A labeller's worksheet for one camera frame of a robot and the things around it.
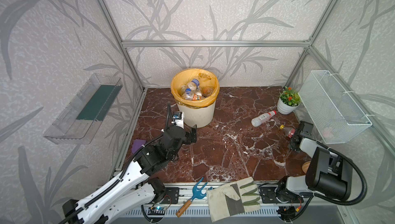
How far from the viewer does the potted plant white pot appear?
96 cm

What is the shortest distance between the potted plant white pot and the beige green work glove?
0.52 metres

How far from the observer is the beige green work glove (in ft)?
Result: 2.31
